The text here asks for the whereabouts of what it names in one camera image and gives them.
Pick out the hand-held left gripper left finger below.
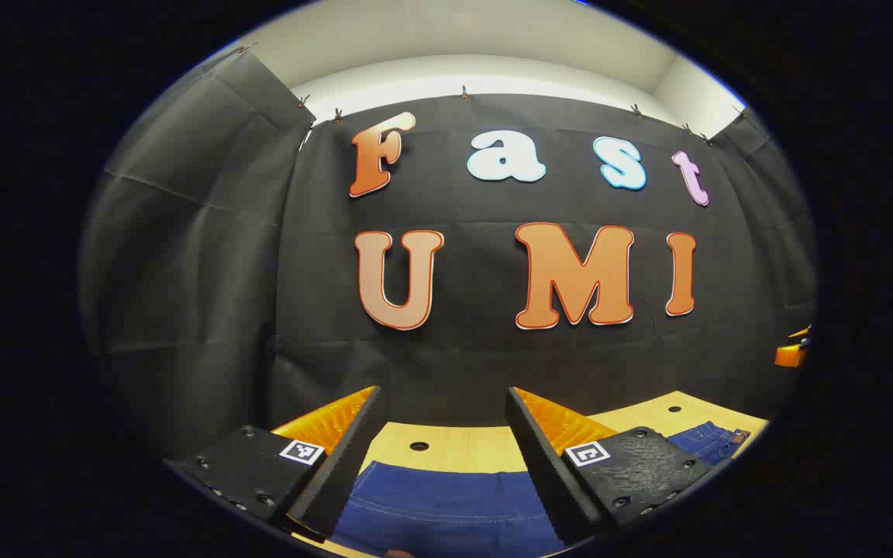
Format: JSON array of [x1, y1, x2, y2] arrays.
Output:
[[164, 385, 382, 542]]

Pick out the row of backdrop clips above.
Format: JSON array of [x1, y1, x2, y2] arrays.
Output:
[[237, 45, 750, 148]]

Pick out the blue jeans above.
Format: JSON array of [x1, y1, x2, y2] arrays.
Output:
[[330, 421, 751, 558]]

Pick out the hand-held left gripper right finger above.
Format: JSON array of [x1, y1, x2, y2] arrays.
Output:
[[504, 386, 719, 547]]

